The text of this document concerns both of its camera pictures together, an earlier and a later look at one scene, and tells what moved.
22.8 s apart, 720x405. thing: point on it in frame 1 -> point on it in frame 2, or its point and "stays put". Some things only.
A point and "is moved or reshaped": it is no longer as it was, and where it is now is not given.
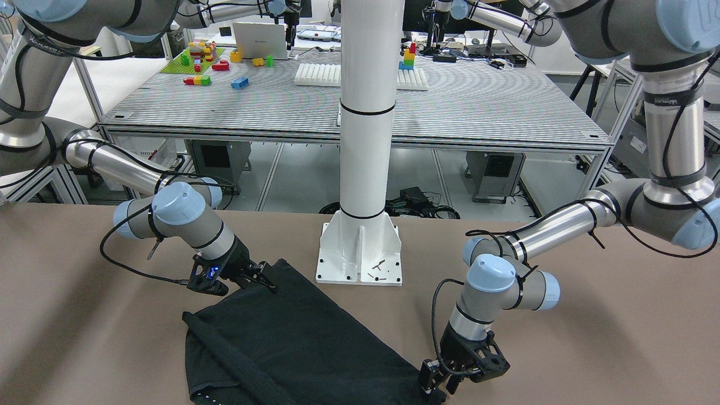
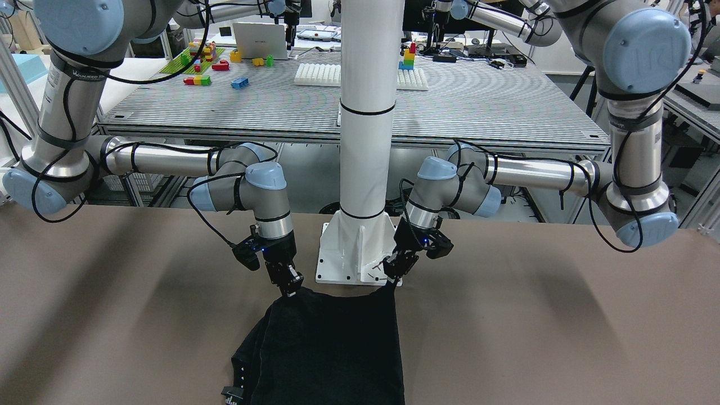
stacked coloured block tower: [409, 58] stays put
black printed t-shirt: [254, 346] is moved or reshaped
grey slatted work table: [291, 96] stays put
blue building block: [239, 82] stays put
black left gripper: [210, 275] -> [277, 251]
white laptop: [261, 40] stays put
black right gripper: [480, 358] -> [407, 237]
